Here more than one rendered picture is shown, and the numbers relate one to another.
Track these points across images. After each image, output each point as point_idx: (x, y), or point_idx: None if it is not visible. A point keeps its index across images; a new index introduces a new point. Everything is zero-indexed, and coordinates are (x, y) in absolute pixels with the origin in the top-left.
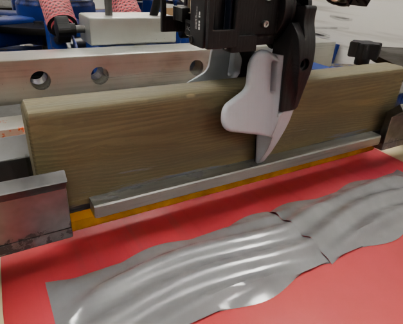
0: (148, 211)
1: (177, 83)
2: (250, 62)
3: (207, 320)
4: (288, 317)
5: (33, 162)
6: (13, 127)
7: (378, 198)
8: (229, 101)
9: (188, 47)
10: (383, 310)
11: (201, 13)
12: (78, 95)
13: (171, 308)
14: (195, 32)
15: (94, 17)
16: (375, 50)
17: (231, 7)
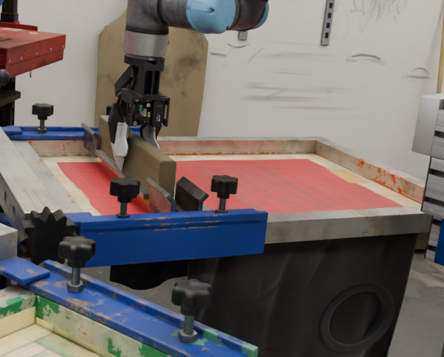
0: (145, 206)
1: (141, 144)
2: (154, 128)
3: (207, 205)
4: (207, 197)
5: (172, 180)
6: (78, 205)
7: None
8: (157, 144)
9: (1, 138)
10: (207, 188)
11: (161, 115)
12: (158, 155)
13: (204, 206)
14: (156, 122)
15: None
16: (52, 109)
17: (163, 111)
